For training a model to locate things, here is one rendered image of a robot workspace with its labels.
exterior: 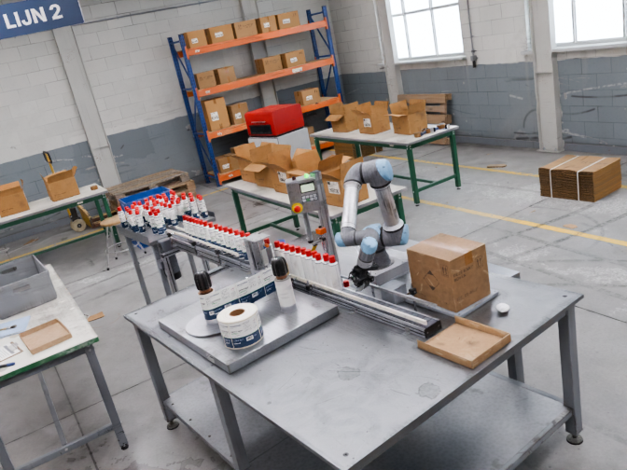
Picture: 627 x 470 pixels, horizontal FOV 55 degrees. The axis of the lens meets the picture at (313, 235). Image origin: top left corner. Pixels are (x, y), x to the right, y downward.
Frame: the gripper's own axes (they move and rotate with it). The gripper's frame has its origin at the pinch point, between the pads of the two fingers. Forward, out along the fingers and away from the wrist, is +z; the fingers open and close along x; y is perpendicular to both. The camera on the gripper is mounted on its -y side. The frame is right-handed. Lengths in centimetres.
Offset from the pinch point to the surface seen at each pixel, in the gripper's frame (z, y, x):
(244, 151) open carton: 169, -155, -320
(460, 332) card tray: -21, -6, 56
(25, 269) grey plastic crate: 137, 108, -234
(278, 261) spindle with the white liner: -8.7, 29.9, -31.7
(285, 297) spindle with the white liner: 7.9, 31.3, -21.6
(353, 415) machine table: -23, 63, 60
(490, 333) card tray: -27, -12, 66
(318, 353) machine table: 0.9, 42.9, 19.1
